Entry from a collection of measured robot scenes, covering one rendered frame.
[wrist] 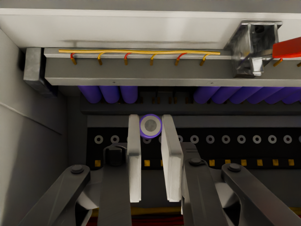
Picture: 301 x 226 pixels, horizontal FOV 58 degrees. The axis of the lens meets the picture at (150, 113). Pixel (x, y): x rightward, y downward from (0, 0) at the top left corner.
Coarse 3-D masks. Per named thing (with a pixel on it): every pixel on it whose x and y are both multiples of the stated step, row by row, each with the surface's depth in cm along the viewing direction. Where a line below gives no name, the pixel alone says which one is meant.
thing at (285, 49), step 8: (288, 40) 14; (296, 40) 13; (272, 48) 16; (280, 48) 14; (288, 48) 14; (296, 48) 13; (256, 56) 18; (264, 56) 17; (272, 56) 15; (280, 56) 15; (288, 56) 15; (296, 56) 14; (256, 64) 19; (256, 72) 19
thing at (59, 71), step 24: (48, 72) 22; (72, 72) 22; (96, 72) 22; (120, 72) 22; (144, 72) 22; (168, 72) 22; (192, 72) 22; (216, 72) 22; (264, 72) 22; (288, 72) 22
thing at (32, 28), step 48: (0, 0) 17; (48, 0) 17; (96, 0) 17; (144, 0) 17; (192, 0) 17; (240, 0) 17; (288, 0) 18; (0, 48) 19; (192, 48) 22; (0, 96) 19; (48, 96) 25
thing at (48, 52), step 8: (48, 48) 21; (56, 48) 22; (64, 48) 22; (72, 48) 22; (80, 48) 22; (88, 48) 22; (96, 48) 22; (104, 48) 22; (112, 48) 22; (120, 48) 22; (128, 48) 22; (136, 48) 22; (144, 48) 22; (48, 56) 22; (56, 56) 22; (64, 56) 22; (80, 56) 22; (88, 56) 22; (96, 56) 22; (104, 56) 22; (112, 56) 22; (120, 56) 22; (128, 56) 22; (136, 56) 22; (144, 56) 22; (160, 56) 22; (168, 56) 22; (176, 56) 22; (184, 56) 22; (192, 56) 22; (200, 56) 22; (208, 56) 22; (216, 56) 22; (224, 56) 22
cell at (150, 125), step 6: (150, 114) 21; (144, 120) 20; (150, 120) 20; (156, 120) 21; (144, 126) 20; (150, 126) 20; (156, 126) 20; (144, 132) 20; (150, 132) 20; (156, 132) 20; (144, 138) 25; (150, 138) 22
